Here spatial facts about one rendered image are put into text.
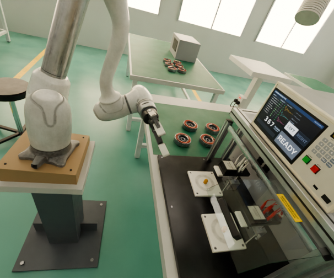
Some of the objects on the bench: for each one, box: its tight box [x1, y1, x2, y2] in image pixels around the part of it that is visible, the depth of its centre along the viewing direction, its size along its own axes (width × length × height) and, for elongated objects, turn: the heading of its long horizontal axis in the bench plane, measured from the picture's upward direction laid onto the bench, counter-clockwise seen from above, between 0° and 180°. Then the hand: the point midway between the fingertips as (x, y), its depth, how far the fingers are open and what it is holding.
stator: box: [182, 120, 198, 132], centre depth 136 cm, size 11×11×4 cm
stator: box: [174, 133, 191, 147], centre depth 121 cm, size 11×11×4 cm
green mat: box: [149, 103, 244, 158], centre depth 143 cm, size 94×61×1 cm, turn 83°
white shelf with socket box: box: [229, 55, 293, 109], centre depth 158 cm, size 35×37×46 cm
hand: (163, 144), depth 75 cm, fingers open, 13 cm apart
